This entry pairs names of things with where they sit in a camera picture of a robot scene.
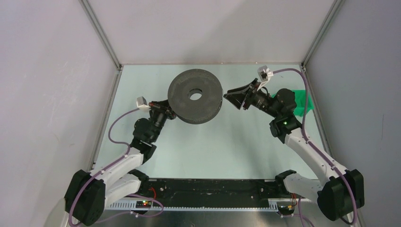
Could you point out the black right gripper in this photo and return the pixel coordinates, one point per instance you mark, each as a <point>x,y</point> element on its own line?
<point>237,96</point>

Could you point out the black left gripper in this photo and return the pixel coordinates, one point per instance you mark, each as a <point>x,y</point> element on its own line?
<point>163,107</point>

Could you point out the dark grey cable spool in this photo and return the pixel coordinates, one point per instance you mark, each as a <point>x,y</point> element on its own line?
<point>195,96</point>

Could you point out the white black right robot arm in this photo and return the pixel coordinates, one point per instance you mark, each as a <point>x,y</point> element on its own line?
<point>337,191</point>

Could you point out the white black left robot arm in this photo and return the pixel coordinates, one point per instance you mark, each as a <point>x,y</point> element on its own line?
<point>89,193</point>

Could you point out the green plastic bin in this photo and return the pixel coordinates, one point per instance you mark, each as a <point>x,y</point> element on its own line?
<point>302,101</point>

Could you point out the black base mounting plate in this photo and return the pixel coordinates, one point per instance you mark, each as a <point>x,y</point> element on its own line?
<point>212,191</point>

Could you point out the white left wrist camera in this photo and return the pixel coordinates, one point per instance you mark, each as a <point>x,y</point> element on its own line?
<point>142,104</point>

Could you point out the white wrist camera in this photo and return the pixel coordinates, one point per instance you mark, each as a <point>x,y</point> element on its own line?
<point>142,104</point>
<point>265,74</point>

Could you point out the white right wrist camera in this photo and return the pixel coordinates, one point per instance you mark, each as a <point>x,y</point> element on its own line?
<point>265,74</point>

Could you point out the grey slotted cable duct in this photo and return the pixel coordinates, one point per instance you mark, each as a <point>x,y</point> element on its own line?
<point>144,205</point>

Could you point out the aluminium corner frame post left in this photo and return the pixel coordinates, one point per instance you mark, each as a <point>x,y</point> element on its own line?
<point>93,19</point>

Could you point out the aluminium corner frame post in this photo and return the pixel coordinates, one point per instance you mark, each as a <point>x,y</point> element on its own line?
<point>324,28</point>
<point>93,19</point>

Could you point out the aluminium corner frame post right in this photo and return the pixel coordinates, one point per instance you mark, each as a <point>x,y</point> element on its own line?
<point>324,28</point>

